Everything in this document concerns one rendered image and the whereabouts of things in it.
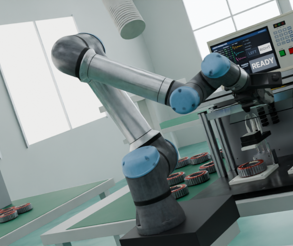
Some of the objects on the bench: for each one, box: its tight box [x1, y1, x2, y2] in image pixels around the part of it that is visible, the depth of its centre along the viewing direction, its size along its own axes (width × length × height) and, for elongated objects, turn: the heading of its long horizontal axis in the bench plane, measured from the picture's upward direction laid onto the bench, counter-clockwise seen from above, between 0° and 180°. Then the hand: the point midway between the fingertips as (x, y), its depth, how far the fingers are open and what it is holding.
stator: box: [170, 184, 189, 199], centre depth 232 cm, size 11×11×4 cm
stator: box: [237, 159, 267, 177], centre depth 212 cm, size 11×11×4 cm
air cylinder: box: [254, 149, 278, 166], centre depth 224 cm, size 5×8×6 cm
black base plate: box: [190, 150, 293, 201], centre depth 207 cm, size 47×64×2 cm
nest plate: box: [229, 164, 279, 185], centre depth 212 cm, size 15×15×1 cm
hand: (273, 97), depth 185 cm, fingers closed, pressing on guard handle
